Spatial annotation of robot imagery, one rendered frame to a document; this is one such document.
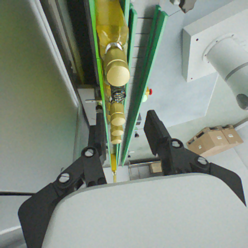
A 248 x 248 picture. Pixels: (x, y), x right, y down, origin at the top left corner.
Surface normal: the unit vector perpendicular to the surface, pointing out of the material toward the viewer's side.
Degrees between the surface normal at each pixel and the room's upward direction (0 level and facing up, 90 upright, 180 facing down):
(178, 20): 0
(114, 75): 0
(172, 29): 0
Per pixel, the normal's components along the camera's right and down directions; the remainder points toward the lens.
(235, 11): -0.40, -0.43
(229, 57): -0.76, -0.19
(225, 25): 0.16, 0.87
